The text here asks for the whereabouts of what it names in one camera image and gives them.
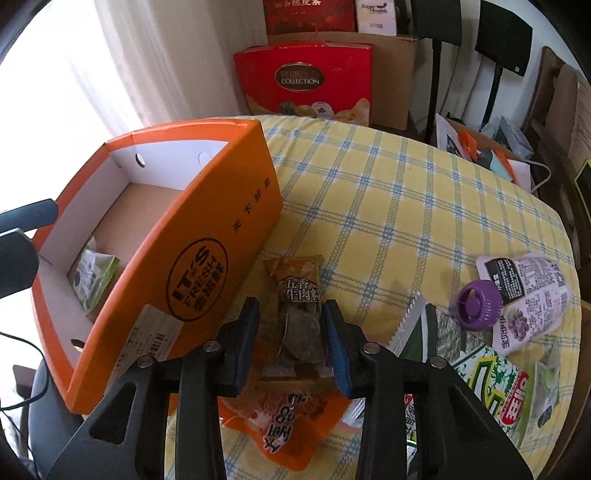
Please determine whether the large brown cardboard box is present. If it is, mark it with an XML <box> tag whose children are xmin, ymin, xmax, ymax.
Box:
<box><xmin>268</xmin><ymin>31</ymin><xmax>419</xmax><ymax>132</ymax></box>

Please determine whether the white curtain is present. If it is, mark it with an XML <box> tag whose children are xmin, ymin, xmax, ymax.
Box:
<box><xmin>0</xmin><ymin>0</ymin><xmax>250</xmax><ymax>195</ymax></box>

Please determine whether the yellow plaid tablecloth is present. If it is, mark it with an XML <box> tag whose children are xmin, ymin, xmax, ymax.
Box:
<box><xmin>92</xmin><ymin>114</ymin><xmax>583</xmax><ymax>480</ymax></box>

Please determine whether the orange item in box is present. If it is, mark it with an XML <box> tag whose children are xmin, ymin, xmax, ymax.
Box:
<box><xmin>457</xmin><ymin>129</ymin><xmax>478</xmax><ymax>160</ymax></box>

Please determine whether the white blue small box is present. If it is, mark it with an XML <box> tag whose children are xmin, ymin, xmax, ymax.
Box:
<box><xmin>496</xmin><ymin>115</ymin><xmax>534</xmax><ymax>160</ymax></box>

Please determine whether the light green snack packet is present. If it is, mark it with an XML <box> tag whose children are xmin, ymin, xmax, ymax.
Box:
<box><xmin>69</xmin><ymin>237</ymin><xmax>122</xmax><ymax>315</ymax></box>
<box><xmin>522</xmin><ymin>360</ymin><xmax>561</xmax><ymax>448</ymax></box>

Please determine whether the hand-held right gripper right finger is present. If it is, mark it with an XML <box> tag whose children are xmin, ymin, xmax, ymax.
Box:
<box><xmin>323</xmin><ymin>299</ymin><xmax>548</xmax><ymax>480</ymax></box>

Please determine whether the white cable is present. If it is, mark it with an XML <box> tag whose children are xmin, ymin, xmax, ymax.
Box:
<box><xmin>526</xmin><ymin>159</ymin><xmax>552</xmax><ymax>195</ymax></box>

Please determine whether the black cable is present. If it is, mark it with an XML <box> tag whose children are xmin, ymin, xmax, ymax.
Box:
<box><xmin>0</xmin><ymin>330</ymin><xmax>49</xmax><ymax>409</ymax></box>

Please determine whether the black speaker on stand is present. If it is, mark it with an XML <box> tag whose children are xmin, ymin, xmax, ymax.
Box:
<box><xmin>475</xmin><ymin>0</ymin><xmax>534</xmax><ymax>134</ymax></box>
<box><xmin>409</xmin><ymin>0</ymin><xmax>465</xmax><ymax>144</ymax></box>

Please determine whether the printed paper sheet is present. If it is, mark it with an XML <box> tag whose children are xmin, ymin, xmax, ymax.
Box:
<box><xmin>435</xmin><ymin>113</ymin><xmax>465</xmax><ymax>155</ymax></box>

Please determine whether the teal item in box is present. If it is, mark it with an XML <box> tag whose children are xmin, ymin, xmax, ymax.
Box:
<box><xmin>480</xmin><ymin>150</ymin><xmax>513</xmax><ymax>181</ymax></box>

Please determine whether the brown beef snack packet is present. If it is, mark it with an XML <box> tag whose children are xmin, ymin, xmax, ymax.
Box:
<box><xmin>261</xmin><ymin>255</ymin><xmax>335</xmax><ymax>381</ymax></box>

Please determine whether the green white seaweed packet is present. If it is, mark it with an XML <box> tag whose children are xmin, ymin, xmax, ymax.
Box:
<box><xmin>388</xmin><ymin>291</ymin><xmax>532</xmax><ymax>448</ymax></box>
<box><xmin>403</xmin><ymin>392</ymin><xmax>421</xmax><ymax>462</ymax></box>

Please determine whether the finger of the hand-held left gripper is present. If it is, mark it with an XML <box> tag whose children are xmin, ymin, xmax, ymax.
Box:
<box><xmin>0</xmin><ymin>228</ymin><xmax>41</xmax><ymax>301</ymax></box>
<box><xmin>0</xmin><ymin>198</ymin><xmax>58</xmax><ymax>234</ymax></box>

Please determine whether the orange cardboard box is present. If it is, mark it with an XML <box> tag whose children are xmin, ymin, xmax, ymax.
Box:
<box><xmin>30</xmin><ymin>119</ymin><xmax>283</xmax><ymax>415</ymax></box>

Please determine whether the open floor cardboard box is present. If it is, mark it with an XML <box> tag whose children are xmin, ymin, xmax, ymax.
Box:
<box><xmin>434</xmin><ymin>113</ymin><xmax>539</xmax><ymax>190</ymax></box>

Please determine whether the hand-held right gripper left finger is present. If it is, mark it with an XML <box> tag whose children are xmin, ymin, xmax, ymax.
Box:
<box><xmin>46</xmin><ymin>296</ymin><xmax>262</xmax><ymax>480</ymax></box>

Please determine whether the orange snack packet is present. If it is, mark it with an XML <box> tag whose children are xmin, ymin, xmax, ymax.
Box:
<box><xmin>217</xmin><ymin>378</ymin><xmax>365</xmax><ymax>472</ymax></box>

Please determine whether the purple capped drink pouch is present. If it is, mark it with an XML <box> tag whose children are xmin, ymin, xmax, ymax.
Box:
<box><xmin>455</xmin><ymin>254</ymin><xmax>571</xmax><ymax>356</ymax></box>

